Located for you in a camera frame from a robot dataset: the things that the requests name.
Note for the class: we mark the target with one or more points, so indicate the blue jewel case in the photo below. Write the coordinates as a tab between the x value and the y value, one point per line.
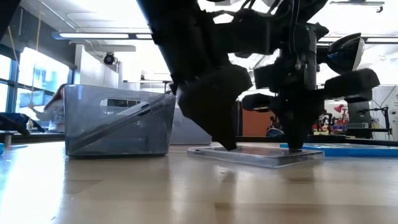
357	152
1	149

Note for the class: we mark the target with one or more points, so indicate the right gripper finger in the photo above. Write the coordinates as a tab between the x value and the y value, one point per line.
301	133
290	133

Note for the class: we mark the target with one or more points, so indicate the small red object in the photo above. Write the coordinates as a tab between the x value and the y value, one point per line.
339	108

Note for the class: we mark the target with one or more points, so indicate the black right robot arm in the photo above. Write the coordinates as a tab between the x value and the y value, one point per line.
298	46

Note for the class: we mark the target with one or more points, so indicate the black desk lamp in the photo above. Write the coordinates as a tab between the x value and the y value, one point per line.
345	56

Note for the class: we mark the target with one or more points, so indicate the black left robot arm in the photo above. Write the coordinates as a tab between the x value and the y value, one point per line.
180	37

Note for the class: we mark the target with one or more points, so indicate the small grey post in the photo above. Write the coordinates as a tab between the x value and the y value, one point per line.
7	140

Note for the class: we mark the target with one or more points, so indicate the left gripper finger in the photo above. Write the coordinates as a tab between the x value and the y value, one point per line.
224	124

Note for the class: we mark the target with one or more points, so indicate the long ceiling light strip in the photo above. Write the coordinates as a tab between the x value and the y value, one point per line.
93	35

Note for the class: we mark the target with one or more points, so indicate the black aluminium table frame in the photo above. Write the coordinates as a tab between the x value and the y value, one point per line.
31	137

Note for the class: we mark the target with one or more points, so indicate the black slanted stand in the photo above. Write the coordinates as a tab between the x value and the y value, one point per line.
18	124

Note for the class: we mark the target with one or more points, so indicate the orange partition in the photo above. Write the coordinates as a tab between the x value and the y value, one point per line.
255	124

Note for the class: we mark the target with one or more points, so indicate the person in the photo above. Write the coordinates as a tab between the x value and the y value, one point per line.
54	112

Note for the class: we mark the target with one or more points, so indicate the large window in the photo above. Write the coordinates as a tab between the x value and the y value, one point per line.
46	71

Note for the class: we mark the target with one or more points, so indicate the grey translucent plastic bin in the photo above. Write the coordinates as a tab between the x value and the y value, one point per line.
192	133
93	130

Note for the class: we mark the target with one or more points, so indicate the small white bottle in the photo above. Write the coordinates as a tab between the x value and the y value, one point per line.
30	125

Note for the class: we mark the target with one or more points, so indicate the black computer monitor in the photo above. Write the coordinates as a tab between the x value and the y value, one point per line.
357	121

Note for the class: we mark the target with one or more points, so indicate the black round ceiling fixture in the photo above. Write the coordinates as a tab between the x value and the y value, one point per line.
109	58

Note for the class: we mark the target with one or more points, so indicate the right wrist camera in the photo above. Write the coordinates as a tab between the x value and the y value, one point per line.
255	31

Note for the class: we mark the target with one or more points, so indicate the blue-grey chair back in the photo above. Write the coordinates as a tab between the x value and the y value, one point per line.
275	133

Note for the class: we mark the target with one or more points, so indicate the clear jewel case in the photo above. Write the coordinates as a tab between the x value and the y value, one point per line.
255	158

